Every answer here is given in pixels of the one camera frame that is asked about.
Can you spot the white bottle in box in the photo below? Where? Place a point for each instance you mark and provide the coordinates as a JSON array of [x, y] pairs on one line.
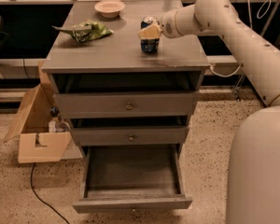
[[52, 126]]

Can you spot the grey middle drawer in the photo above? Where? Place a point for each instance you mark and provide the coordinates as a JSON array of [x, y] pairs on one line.
[[130, 131]]

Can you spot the open cardboard box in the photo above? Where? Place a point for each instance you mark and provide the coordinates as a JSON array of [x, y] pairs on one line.
[[31, 126]]

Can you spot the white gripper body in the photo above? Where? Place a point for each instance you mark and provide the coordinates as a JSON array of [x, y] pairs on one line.
[[168, 26]]

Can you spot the grey bottom drawer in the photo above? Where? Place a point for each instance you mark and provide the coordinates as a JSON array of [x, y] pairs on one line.
[[141, 177]]

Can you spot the grey drawer cabinet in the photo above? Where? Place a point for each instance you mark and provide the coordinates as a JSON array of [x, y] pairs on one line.
[[121, 51]]

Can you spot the white ceramic bowl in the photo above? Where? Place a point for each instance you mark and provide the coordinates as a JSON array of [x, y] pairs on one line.
[[109, 9]]

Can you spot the grey top drawer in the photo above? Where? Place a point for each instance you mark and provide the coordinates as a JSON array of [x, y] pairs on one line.
[[123, 95]]

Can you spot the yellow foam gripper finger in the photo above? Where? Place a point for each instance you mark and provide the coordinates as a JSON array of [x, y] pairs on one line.
[[153, 31]]

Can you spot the green chip bag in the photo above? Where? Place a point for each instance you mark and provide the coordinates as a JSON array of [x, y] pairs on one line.
[[86, 31]]

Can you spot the blue pepsi can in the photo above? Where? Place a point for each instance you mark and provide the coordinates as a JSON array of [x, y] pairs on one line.
[[149, 45]]

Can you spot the grey drawer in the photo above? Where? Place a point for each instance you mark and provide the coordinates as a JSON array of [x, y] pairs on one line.
[[123, 95], [130, 131], [141, 177]]

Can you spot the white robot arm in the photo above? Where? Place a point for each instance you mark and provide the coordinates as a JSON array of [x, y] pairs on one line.
[[253, 186]]

